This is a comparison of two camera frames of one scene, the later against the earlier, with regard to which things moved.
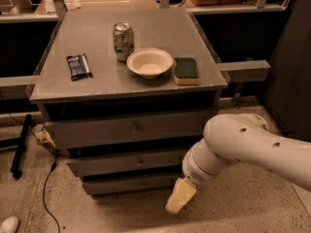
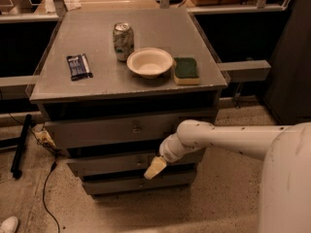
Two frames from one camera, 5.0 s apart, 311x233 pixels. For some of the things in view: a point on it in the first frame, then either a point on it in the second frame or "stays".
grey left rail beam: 15,87 stays
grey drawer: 118,164 stays
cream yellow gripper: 193,169 → 167,151
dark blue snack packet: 79,67 stays
